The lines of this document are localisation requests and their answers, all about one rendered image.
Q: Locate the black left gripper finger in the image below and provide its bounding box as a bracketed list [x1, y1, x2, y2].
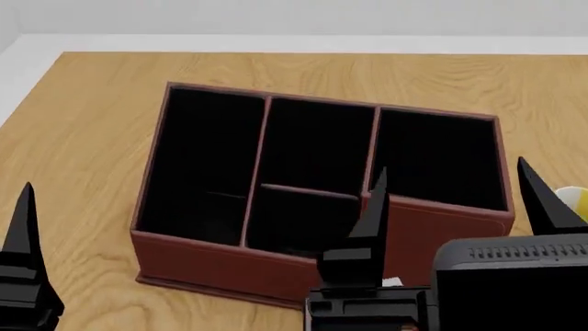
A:
[0, 181, 65, 306]

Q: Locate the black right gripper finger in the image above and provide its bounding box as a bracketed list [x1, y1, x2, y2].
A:
[316, 166, 391, 290]
[516, 155, 588, 237]

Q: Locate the brown leather desk caddy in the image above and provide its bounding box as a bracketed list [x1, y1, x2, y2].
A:
[130, 80, 516, 311]

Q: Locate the white and yellow mug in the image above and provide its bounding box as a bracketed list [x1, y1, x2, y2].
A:
[553, 185, 588, 223]

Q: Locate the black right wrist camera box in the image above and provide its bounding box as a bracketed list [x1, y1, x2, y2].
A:
[433, 233, 588, 331]

